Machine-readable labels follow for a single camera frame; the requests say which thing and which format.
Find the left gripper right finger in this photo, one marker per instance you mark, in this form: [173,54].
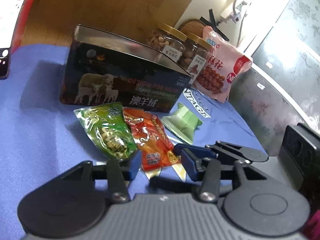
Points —
[257,203]

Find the red snack packet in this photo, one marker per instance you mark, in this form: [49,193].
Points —
[150,137]

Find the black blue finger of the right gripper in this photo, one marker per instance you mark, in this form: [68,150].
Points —
[223,151]

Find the black smartphone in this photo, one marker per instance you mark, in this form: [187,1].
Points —
[10,11]

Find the red gift box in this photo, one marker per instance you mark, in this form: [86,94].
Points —
[20,25]

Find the pink fried dough snack bag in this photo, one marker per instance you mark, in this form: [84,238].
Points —
[224,64]

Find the nut jar gold lid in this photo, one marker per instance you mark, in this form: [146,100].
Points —
[167,40]
[195,54]

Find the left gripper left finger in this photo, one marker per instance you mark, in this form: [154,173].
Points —
[77,200]

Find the light green snack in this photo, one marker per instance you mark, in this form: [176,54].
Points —
[182,123]

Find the white wall charger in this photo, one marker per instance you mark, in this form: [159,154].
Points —
[235,11]

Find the black sheep tin box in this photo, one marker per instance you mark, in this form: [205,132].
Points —
[103,67]

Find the round wooden board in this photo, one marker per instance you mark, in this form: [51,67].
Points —
[193,26]

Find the green snack packet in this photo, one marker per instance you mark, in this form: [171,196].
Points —
[106,128]

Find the blue printed tablecloth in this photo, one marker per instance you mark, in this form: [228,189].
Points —
[42,138]

